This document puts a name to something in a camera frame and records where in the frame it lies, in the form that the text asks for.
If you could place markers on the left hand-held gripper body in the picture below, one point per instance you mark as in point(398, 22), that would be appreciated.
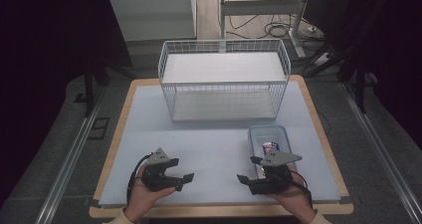
point(158, 157)

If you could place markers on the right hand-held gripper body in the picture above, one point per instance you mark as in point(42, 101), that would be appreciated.
point(278, 158)

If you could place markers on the colourful snack packet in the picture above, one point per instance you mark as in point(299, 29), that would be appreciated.
point(271, 147)

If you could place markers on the clear plastic container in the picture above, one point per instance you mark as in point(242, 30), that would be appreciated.
point(255, 141)

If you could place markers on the person's right hand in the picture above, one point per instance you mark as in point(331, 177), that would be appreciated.
point(295, 199)

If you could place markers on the person's left hand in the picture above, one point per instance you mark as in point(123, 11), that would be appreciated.
point(141, 199)

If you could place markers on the light blue table mat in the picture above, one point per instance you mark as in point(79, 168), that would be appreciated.
point(212, 151)

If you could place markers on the dark floor plate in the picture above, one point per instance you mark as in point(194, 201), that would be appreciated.
point(99, 128)

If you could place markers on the black stand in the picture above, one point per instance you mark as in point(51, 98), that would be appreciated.
point(360, 84)
point(89, 88)

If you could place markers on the white power strip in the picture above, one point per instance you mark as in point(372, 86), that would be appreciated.
point(321, 59)

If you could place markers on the white cabinet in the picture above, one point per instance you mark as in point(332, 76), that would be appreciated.
point(152, 15)

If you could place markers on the black curtain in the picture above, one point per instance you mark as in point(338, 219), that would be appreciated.
point(43, 51)
point(388, 44)

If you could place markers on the metal floor rail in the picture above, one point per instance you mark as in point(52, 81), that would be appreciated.
point(384, 157)
point(68, 164)

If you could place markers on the white metal desk frame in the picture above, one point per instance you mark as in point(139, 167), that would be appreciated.
point(262, 6)

